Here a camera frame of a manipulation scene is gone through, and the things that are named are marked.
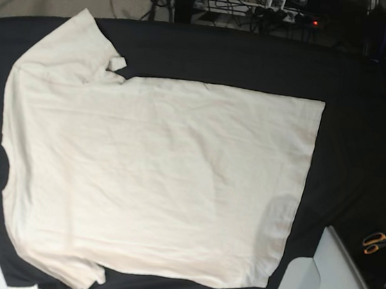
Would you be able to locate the orange handled scissors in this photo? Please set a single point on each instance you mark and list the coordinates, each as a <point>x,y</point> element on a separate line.
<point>373,243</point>

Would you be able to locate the white T-shirt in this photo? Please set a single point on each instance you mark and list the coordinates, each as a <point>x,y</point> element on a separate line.
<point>172,178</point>

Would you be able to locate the black table cloth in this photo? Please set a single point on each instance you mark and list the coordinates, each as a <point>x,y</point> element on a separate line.
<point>346,185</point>

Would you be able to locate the black table leg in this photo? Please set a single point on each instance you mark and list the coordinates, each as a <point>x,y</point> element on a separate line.
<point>183,11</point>

